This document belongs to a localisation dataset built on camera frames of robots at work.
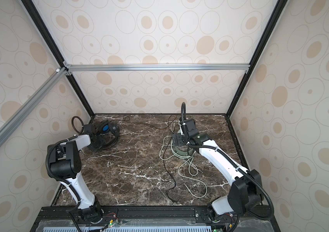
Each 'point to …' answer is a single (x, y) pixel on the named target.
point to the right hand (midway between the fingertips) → (182, 135)
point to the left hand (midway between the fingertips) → (106, 139)
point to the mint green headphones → (184, 150)
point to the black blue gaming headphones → (109, 126)
